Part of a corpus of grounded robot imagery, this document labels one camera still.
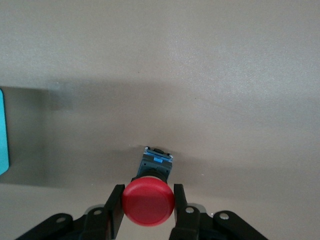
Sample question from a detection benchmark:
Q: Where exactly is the red mushroom push button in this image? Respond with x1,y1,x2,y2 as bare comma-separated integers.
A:
121,146,176,228

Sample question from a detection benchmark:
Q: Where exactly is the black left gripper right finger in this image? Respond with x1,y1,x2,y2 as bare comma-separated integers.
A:
168,183,270,240

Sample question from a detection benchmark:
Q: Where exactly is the turquoise plastic bin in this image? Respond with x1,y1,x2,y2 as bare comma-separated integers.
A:
0,87,11,176

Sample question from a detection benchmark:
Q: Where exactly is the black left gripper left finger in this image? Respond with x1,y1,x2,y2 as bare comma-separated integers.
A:
14,184,126,240

